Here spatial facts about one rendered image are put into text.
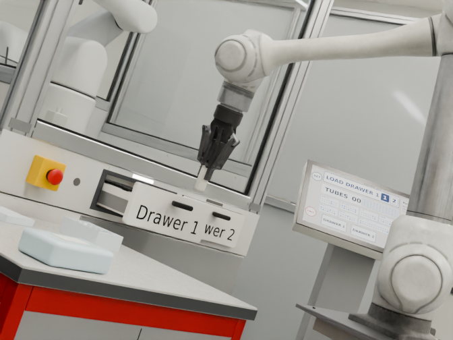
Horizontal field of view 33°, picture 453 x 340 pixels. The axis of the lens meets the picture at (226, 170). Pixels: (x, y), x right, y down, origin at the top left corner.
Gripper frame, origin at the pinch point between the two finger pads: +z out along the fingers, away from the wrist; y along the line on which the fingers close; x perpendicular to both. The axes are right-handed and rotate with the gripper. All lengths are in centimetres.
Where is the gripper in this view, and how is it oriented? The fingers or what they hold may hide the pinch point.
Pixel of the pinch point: (203, 179)
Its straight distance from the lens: 203.1
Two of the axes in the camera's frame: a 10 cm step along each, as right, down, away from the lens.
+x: -6.3, -1.7, -7.5
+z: -3.7, 9.2, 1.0
